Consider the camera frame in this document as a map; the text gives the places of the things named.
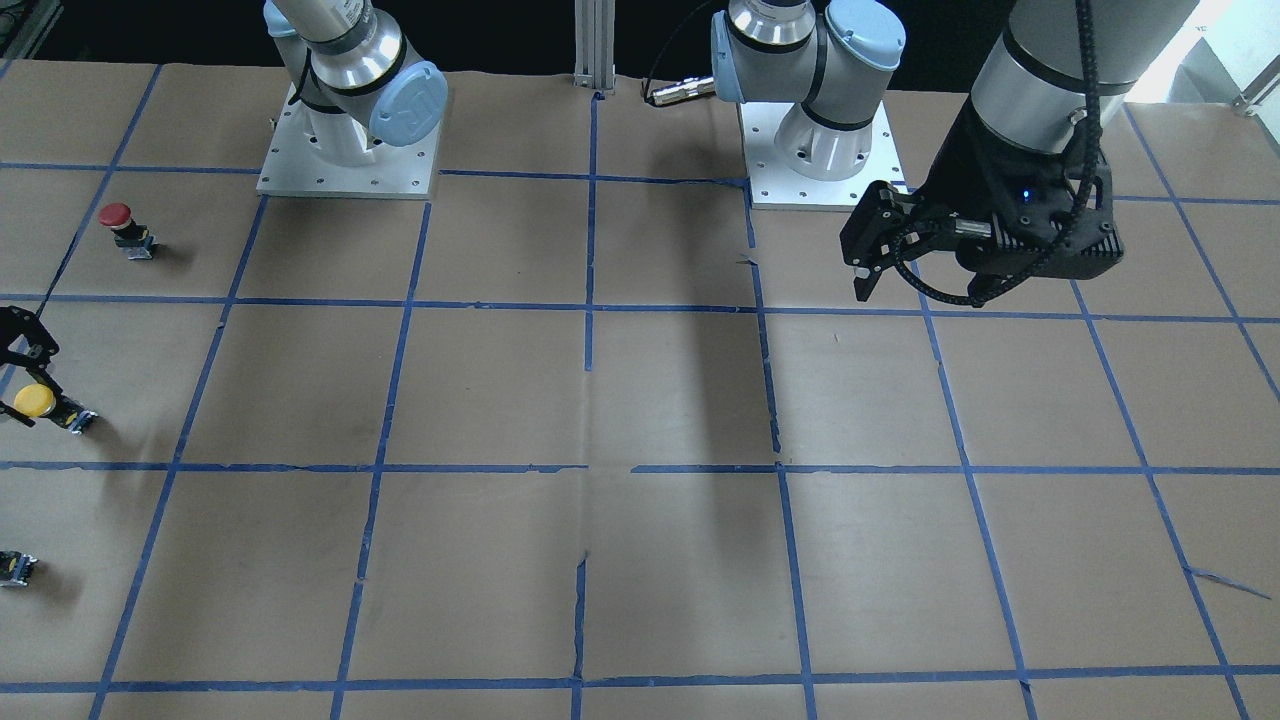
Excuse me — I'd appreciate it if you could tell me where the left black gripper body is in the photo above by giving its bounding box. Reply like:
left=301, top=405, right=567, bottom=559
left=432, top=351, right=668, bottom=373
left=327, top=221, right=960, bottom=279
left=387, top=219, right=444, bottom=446
left=900, top=105, right=1123, bottom=306

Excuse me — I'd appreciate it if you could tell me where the yellow push button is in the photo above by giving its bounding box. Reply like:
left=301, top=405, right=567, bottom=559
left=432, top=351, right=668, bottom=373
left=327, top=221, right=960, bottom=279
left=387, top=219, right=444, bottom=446
left=12, top=383, right=99, bottom=436

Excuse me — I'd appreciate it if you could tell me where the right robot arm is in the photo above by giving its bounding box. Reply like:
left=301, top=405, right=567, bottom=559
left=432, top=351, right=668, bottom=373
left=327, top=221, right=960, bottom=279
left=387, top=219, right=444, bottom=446
left=3, top=1, right=449, bottom=436

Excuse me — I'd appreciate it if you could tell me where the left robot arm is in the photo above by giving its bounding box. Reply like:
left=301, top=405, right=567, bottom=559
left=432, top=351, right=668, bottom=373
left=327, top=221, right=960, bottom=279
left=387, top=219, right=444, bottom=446
left=641, top=1, right=1196, bottom=307

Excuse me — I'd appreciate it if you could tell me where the red push button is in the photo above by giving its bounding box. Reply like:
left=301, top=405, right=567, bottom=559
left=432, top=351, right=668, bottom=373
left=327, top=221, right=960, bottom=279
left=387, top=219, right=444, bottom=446
left=97, top=202, right=156, bottom=261

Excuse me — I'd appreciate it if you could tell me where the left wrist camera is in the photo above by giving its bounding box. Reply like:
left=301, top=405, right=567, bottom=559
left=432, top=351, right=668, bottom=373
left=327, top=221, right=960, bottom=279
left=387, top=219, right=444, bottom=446
left=955, top=174, right=1125, bottom=281

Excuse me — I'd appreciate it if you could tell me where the aluminium frame post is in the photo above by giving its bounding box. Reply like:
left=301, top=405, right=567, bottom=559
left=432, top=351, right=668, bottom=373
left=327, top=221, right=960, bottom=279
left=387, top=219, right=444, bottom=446
left=573, top=0, right=616, bottom=94

